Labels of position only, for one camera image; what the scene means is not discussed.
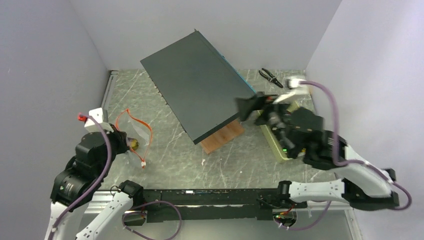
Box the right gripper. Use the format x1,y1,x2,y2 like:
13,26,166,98
235,91,297,156

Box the light green plastic basket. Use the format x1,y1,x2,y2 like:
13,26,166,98
256,101,305,163

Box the clear zip top bag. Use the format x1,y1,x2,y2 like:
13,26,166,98
115,108,153,169

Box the purple eggplant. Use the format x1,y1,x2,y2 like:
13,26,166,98
127,137,140,150

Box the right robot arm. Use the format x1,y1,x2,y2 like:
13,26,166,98
235,92,400,211

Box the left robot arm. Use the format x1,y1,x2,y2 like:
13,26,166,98
45,131,145,240

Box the wooden base board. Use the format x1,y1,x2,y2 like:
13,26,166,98
200,119,245,155

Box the black pliers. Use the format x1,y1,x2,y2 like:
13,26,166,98
258,68,284,89

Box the dark grey network switch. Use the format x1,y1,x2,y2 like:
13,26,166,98
140,30,255,145

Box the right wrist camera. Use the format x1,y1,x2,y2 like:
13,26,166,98
273,78,310,105

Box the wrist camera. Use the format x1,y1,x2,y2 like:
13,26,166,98
273,78,310,105
77,107,114,133

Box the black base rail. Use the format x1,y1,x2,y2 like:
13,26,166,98
132,188,301,223

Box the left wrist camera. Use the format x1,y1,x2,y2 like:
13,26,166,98
77,107,114,133

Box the aluminium frame profile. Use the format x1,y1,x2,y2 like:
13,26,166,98
71,70,121,210

